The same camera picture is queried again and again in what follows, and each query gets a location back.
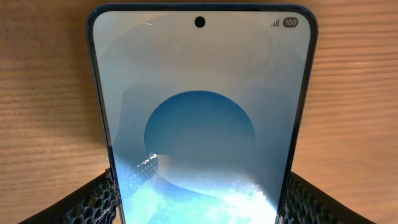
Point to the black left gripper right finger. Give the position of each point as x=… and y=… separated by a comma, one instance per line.
x=307, y=204

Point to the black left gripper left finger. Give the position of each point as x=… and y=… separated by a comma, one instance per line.
x=95, y=202

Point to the blue Samsung Galaxy smartphone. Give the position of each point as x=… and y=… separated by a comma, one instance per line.
x=201, y=106

